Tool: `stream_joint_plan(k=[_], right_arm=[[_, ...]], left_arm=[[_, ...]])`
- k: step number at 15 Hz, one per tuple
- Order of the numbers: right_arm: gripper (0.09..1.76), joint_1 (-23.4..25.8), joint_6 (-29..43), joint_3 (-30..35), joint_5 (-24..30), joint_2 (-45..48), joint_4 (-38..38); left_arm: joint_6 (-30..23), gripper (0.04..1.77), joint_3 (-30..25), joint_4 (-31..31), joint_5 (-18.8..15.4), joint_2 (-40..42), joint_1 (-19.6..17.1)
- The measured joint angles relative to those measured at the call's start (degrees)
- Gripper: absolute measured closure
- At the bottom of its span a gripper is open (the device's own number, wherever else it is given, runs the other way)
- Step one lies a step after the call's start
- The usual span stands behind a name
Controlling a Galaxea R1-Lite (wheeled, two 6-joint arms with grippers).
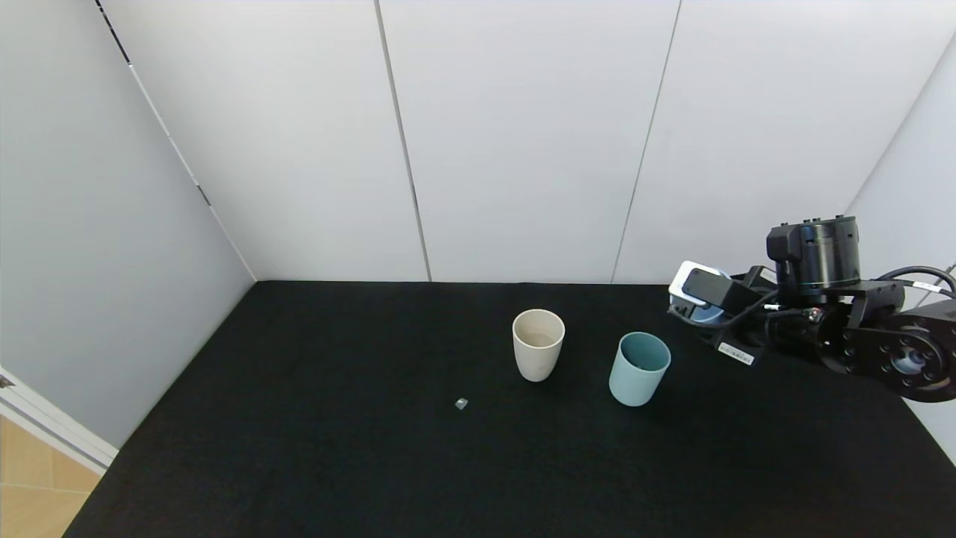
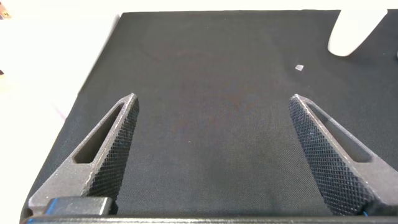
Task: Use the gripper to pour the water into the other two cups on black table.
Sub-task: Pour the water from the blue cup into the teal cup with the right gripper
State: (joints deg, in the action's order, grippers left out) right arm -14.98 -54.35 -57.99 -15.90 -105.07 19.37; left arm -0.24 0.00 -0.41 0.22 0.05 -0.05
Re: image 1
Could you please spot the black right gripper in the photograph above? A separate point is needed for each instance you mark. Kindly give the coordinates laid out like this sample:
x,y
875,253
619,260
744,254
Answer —
x,y
734,351

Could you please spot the light blue plastic cup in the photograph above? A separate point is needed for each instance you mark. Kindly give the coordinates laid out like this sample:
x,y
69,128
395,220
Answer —
x,y
708,314

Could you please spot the teal plastic cup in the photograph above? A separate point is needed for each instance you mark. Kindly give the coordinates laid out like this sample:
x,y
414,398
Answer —
x,y
633,385

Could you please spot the beige plastic cup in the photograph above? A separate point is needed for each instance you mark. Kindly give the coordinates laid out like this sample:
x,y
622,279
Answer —
x,y
536,362

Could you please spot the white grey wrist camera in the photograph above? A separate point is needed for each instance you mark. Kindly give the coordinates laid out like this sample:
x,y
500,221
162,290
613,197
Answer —
x,y
706,284

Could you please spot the black wall panel clip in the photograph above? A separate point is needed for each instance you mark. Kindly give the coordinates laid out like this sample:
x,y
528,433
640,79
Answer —
x,y
204,195

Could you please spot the white door frame trim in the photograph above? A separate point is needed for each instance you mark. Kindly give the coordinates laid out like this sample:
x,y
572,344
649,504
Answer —
x,y
52,430

